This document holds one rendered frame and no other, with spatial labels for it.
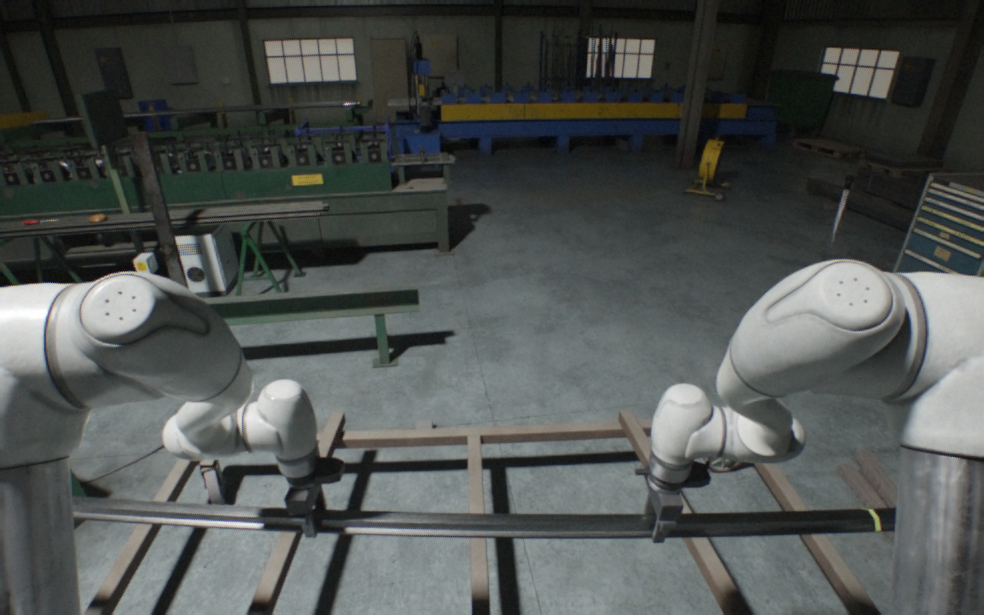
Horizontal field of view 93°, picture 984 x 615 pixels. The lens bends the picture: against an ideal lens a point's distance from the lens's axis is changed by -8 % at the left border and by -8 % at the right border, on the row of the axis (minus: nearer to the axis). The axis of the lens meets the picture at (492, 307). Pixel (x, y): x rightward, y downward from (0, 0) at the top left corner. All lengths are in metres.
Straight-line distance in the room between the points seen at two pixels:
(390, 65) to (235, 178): 8.30
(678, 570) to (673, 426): 1.40
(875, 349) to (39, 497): 0.79
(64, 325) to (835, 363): 0.71
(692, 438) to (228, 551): 2.03
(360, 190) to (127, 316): 4.36
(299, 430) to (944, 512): 0.98
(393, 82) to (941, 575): 12.67
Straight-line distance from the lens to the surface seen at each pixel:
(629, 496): 2.58
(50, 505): 0.66
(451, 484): 2.56
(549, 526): 1.26
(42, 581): 0.67
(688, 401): 1.04
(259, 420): 1.09
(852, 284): 0.53
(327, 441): 2.34
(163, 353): 0.55
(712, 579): 1.96
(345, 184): 4.83
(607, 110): 9.73
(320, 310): 3.26
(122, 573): 2.28
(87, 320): 0.55
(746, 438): 1.07
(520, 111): 9.27
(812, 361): 0.55
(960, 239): 5.30
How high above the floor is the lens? 1.90
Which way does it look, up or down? 28 degrees down
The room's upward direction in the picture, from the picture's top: straight up
